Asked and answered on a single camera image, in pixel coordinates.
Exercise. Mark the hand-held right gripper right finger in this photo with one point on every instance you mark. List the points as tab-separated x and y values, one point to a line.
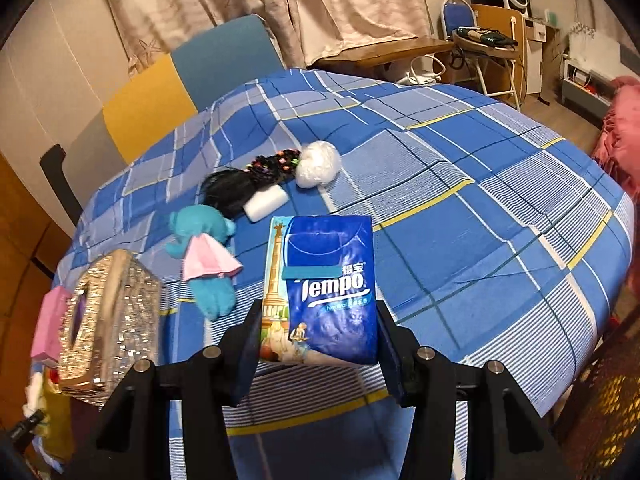
392	360

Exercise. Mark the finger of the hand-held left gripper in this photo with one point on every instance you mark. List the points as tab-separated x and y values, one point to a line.
30	422

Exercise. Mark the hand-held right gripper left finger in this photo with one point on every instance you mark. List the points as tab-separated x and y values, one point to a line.
247	355

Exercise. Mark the blue tissue pack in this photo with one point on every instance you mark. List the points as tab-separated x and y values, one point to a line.
325	285

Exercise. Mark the teal plush toy pink skirt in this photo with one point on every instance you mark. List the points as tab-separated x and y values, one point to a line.
200	225

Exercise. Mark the white cloth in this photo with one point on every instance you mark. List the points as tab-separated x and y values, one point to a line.
265	203

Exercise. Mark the black hairpiece with beaded clip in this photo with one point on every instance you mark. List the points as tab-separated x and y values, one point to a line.
230	185

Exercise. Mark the white plastic bag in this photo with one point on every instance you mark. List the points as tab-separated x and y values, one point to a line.
317	162

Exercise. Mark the purple cardboard box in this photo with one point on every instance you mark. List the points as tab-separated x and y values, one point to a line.
50	325

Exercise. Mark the silver ornate tissue box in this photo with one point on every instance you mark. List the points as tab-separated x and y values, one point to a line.
115	320

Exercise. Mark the blue plaid tablecloth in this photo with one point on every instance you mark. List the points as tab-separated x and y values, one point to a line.
475	210

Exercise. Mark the wooden wardrobe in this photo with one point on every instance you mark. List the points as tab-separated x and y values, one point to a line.
20	220

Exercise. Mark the orange mesh chair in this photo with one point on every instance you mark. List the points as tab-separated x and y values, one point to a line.
610	400

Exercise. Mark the wooden side table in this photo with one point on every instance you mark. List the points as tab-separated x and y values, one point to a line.
390	50

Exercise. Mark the pink fuzzy cloth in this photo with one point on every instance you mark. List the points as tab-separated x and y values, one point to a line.
620	125

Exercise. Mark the white cabinet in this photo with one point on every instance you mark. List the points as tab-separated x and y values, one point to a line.
537	60

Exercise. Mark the grey low cabinet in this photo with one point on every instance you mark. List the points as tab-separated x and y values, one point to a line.
595	95

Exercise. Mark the green black power tool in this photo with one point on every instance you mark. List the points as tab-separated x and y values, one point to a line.
480	35

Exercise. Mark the blue folding chair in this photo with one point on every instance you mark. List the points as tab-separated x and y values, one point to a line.
457	12

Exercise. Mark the beige ship print curtain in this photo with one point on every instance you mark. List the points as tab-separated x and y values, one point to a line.
225	0

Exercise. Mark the wooden board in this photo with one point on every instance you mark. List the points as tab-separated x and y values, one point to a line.
500	17

